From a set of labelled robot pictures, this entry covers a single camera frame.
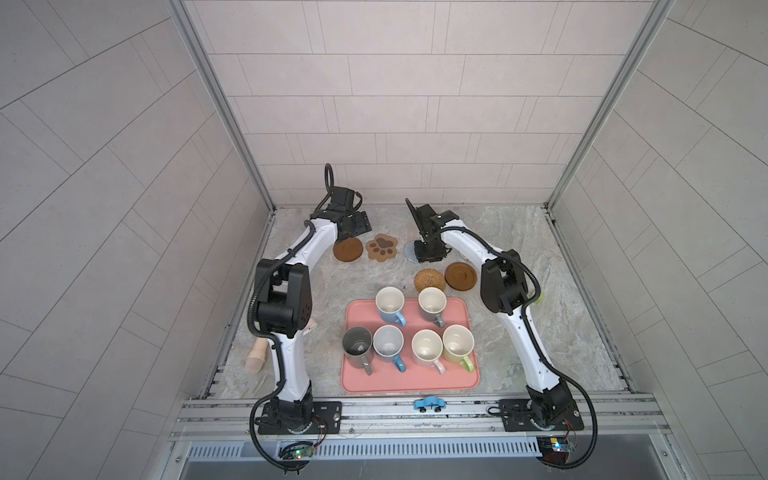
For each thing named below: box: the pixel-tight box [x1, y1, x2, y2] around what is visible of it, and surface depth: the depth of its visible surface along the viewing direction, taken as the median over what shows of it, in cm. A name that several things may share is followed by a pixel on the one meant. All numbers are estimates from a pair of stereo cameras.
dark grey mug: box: [342, 326, 373, 375], surface depth 75 cm
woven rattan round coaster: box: [414, 268, 446, 293], surface depth 98 cm
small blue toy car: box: [413, 396, 447, 413], surface depth 74 cm
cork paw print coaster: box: [366, 233, 398, 262], surface depth 106 cm
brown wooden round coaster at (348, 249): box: [333, 237, 363, 262], surface depth 104 cm
